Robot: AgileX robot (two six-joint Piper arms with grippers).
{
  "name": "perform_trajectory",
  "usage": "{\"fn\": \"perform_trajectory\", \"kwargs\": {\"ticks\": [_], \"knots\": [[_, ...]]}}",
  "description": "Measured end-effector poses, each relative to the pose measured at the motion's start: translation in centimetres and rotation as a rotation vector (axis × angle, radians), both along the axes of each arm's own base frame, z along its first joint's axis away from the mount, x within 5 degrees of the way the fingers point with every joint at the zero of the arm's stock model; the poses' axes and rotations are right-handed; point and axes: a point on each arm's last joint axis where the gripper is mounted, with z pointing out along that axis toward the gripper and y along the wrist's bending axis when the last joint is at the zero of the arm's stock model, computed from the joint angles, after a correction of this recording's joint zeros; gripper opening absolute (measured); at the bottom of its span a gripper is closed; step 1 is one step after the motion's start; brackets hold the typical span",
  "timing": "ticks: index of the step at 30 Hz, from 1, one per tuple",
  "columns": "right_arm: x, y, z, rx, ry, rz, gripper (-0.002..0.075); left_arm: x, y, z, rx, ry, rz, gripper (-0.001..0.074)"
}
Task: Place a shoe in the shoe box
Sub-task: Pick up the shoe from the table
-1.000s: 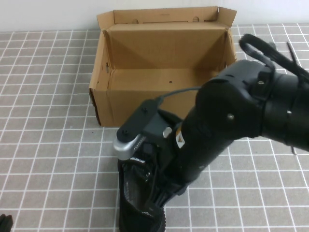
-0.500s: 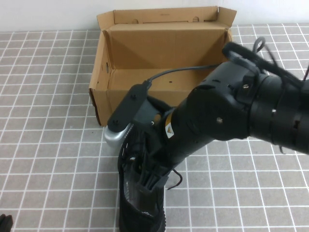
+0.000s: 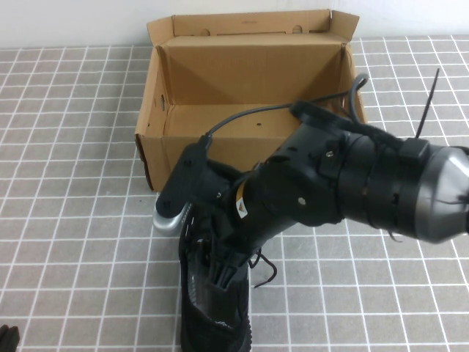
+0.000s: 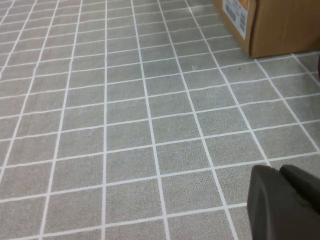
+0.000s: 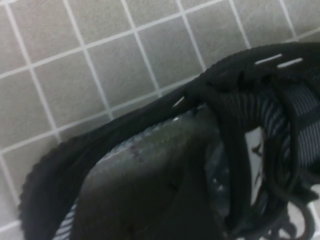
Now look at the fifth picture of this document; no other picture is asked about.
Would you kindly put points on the grey white grid tablecloth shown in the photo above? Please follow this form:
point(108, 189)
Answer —
point(75, 50)

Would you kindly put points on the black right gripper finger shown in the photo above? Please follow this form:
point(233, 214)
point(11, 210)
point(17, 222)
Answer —
point(150, 195)

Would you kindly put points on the black knit sneaker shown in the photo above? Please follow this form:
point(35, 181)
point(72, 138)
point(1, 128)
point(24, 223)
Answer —
point(250, 75)

